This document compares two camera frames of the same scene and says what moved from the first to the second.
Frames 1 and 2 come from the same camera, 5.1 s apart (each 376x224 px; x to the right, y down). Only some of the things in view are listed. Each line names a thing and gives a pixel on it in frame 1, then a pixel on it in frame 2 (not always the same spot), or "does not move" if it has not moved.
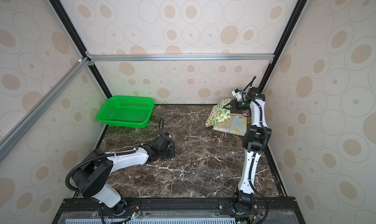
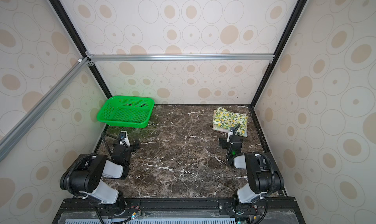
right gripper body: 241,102 -> 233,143
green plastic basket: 130,111 does not move
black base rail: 179,211 does not move
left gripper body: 169,152 -> 128,151
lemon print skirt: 219,113 -> 226,119
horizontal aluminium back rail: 180,57 does not move
